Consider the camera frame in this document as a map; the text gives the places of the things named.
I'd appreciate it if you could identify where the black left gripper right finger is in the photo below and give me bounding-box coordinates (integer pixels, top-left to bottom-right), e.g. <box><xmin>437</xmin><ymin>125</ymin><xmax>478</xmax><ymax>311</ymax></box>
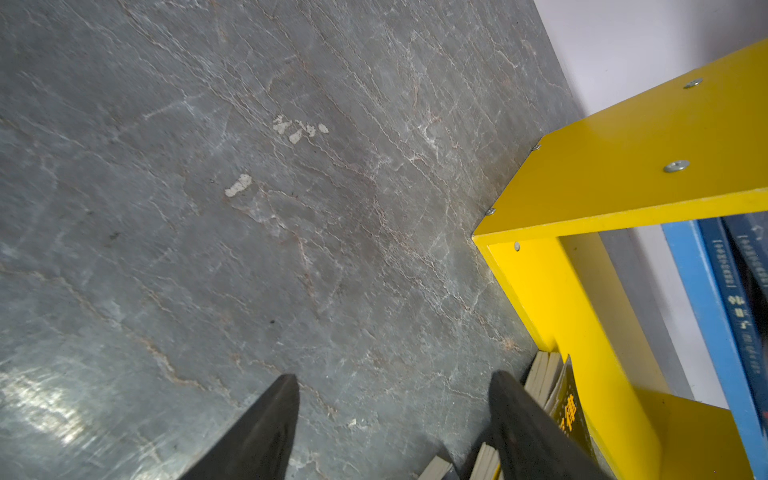
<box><xmin>488</xmin><ymin>370</ymin><xmax>608</xmax><ymax>479</ymax></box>

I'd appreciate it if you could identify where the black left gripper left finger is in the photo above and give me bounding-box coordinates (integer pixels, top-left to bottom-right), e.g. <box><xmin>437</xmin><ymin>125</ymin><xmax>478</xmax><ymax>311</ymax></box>
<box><xmin>181</xmin><ymin>374</ymin><xmax>300</xmax><ymax>479</ymax></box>

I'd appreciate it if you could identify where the blue book yellow label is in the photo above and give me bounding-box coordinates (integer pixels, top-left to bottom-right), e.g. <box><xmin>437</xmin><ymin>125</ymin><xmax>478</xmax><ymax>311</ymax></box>
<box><xmin>697</xmin><ymin>217</ymin><xmax>768</xmax><ymax>439</ymax></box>

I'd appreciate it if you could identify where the blue book Sunzi label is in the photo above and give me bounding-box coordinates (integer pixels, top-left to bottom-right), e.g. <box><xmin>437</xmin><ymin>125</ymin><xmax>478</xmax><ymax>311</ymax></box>
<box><xmin>723</xmin><ymin>211</ymin><xmax>767</xmax><ymax>298</ymax></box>

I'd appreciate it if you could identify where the black book orange title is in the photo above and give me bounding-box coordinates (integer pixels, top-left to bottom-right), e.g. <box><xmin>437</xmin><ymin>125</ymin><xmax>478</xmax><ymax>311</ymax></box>
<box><xmin>467</xmin><ymin>350</ymin><xmax>595</xmax><ymax>480</ymax></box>

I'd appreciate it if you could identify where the yellow cartoon cover book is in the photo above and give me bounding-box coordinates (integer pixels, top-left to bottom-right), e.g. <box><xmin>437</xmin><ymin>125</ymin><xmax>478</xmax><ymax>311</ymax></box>
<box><xmin>418</xmin><ymin>455</ymin><xmax>458</xmax><ymax>480</ymax></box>

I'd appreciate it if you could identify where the yellow wooden bookshelf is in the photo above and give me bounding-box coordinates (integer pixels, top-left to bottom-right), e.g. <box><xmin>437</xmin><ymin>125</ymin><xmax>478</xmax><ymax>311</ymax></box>
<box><xmin>473</xmin><ymin>41</ymin><xmax>767</xmax><ymax>479</ymax></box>

